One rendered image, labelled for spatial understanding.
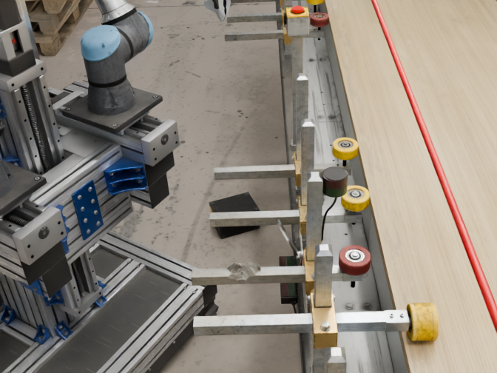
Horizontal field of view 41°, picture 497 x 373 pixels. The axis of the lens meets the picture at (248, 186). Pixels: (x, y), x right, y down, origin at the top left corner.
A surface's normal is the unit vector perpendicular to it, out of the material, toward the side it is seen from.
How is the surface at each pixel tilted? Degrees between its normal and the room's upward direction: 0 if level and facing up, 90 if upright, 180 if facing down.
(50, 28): 90
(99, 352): 0
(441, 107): 0
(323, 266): 90
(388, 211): 0
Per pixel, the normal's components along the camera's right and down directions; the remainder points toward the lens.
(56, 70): -0.04, -0.80
